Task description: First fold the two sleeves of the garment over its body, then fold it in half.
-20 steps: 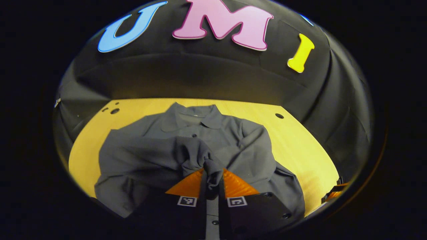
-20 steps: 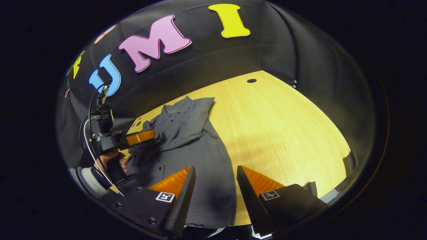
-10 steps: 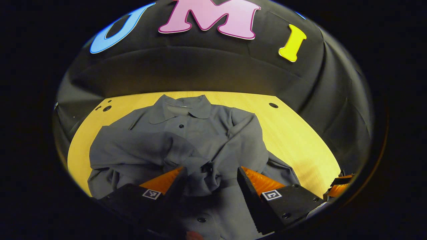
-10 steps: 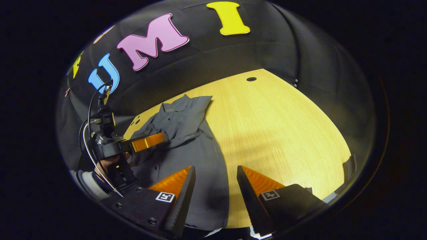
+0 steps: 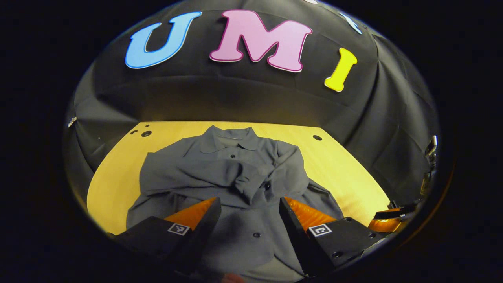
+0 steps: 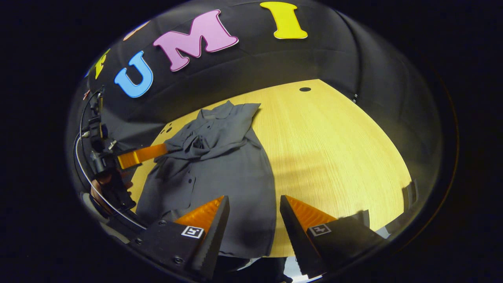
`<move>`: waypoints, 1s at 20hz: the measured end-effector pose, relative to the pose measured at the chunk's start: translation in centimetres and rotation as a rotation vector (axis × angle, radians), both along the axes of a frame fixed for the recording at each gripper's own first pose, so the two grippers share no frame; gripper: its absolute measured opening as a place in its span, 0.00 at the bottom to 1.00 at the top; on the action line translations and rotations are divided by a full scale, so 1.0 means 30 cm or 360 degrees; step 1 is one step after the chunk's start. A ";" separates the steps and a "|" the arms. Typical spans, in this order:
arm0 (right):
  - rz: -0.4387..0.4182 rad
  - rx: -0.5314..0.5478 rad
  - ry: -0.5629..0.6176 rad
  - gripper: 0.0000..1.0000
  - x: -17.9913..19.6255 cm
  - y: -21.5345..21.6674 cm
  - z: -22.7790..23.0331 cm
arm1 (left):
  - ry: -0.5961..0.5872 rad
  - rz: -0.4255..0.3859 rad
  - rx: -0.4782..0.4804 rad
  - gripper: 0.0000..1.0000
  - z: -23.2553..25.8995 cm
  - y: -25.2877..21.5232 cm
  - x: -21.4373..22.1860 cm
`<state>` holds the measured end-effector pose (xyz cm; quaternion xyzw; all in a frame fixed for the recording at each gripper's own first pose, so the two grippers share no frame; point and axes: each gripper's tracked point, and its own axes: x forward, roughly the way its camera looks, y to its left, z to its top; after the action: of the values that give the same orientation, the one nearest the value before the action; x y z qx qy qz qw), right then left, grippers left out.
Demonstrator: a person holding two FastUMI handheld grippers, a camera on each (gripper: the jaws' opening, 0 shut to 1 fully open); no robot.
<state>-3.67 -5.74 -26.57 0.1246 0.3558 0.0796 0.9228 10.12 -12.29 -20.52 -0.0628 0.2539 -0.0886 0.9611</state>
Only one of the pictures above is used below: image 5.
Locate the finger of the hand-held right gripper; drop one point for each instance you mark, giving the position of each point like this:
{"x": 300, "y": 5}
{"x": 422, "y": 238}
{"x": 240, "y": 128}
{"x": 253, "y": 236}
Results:
{"x": 387, "y": 225}

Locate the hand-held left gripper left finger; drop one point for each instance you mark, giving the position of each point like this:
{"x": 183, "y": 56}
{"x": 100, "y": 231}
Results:
{"x": 206, "y": 226}

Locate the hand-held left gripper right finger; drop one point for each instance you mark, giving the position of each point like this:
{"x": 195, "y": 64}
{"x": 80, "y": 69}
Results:
{"x": 294, "y": 232}

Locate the grey button-up shirt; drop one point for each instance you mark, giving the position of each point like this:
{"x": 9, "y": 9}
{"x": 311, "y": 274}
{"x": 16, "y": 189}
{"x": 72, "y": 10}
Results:
{"x": 220, "y": 173}

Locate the grey metal stand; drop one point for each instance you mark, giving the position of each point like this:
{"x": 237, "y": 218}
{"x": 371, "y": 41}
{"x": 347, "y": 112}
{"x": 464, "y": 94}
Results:
{"x": 431, "y": 147}

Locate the black backdrop cloth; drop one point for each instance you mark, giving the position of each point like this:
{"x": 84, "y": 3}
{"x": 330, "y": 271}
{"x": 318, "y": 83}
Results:
{"x": 235, "y": 94}

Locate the silver cloth clip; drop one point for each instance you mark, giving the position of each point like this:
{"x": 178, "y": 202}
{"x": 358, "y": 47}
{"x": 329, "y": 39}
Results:
{"x": 72, "y": 121}

